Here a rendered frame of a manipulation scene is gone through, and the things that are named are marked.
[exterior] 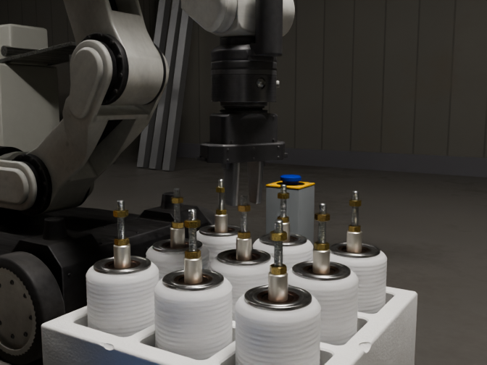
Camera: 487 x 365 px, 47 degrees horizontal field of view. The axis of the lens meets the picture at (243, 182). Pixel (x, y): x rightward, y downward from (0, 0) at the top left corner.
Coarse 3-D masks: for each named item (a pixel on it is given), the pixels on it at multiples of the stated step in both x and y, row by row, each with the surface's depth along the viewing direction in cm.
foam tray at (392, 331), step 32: (64, 320) 74; (384, 320) 74; (416, 320) 86; (64, 352) 71; (96, 352) 68; (128, 352) 65; (160, 352) 65; (224, 352) 65; (320, 352) 66; (352, 352) 65; (384, 352) 72
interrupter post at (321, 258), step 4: (316, 252) 71; (320, 252) 71; (324, 252) 71; (328, 252) 71; (316, 256) 71; (320, 256) 71; (324, 256) 71; (328, 256) 71; (316, 260) 71; (320, 260) 71; (324, 260) 71; (328, 260) 71; (316, 264) 71; (320, 264) 71; (324, 264) 71; (328, 264) 71; (312, 268) 72; (316, 268) 71; (320, 268) 71; (324, 268) 71; (328, 268) 71; (316, 272) 71; (320, 272) 71; (324, 272) 71; (328, 272) 72
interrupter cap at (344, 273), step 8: (296, 264) 74; (304, 264) 74; (312, 264) 74; (336, 264) 74; (296, 272) 70; (304, 272) 71; (312, 272) 72; (336, 272) 71; (344, 272) 71; (320, 280) 68; (328, 280) 68
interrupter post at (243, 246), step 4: (236, 240) 78; (240, 240) 77; (244, 240) 77; (248, 240) 77; (236, 244) 78; (240, 244) 77; (244, 244) 77; (248, 244) 77; (236, 248) 78; (240, 248) 77; (244, 248) 77; (248, 248) 77; (236, 252) 78; (240, 252) 77; (244, 252) 77; (248, 252) 77; (236, 256) 78; (240, 256) 77; (244, 256) 77; (248, 256) 77; (244, 260) 77
